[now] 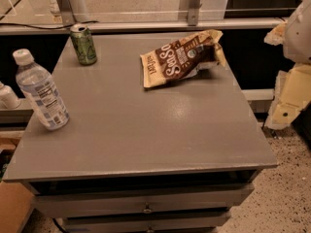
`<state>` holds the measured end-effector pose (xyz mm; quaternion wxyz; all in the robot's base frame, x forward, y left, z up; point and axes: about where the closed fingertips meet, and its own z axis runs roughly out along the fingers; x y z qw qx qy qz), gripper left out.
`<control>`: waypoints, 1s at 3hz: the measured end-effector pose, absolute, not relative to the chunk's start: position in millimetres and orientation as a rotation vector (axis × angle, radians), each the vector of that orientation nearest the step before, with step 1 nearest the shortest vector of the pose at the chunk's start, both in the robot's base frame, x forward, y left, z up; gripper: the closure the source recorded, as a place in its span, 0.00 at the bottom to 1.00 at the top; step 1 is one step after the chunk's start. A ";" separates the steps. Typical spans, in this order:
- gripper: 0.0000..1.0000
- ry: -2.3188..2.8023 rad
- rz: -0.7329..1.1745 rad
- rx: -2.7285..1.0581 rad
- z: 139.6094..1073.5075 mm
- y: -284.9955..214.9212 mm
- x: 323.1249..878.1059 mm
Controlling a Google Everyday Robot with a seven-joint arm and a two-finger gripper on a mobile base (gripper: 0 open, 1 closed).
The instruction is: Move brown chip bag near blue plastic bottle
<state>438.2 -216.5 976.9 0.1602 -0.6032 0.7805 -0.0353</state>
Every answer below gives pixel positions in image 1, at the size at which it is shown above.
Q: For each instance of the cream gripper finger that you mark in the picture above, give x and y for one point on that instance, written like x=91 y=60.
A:
x=292 y=95
x=277 y=35

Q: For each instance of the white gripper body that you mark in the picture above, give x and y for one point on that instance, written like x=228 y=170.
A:
x=299 y=33

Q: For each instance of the brown chip bag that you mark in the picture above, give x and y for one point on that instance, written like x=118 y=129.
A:
x=183 y=58

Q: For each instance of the clear plastic water bottle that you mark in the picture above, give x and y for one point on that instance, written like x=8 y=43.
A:
x=38 y=87

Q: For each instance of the small white bottle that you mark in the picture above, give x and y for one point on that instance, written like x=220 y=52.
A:
x=8 y=97

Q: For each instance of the grey drawer cabinet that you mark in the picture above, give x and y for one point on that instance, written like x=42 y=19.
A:
x=121 y=137

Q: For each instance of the upper grey drawer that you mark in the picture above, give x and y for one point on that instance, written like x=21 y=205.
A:
x=143 y=201

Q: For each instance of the grey drawer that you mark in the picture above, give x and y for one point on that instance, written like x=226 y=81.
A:
x=147 y=223
x=143 y=201

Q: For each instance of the lower grey drawer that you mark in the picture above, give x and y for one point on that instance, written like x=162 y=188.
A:
x=147 y=223

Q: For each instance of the green soda can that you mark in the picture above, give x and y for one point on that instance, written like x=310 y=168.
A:
x=83 y=44

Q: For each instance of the brown cardboard box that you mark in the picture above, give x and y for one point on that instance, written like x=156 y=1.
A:
x=15 y=207

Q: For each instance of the right metal bracket post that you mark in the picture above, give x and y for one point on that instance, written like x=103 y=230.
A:
x=193 y=12

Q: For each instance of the metal bracket post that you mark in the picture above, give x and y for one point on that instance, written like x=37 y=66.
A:
x=66 y=12
x=193 y=12

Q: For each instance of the left metal bracket post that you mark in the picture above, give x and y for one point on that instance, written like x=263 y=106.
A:
x=66 y=12

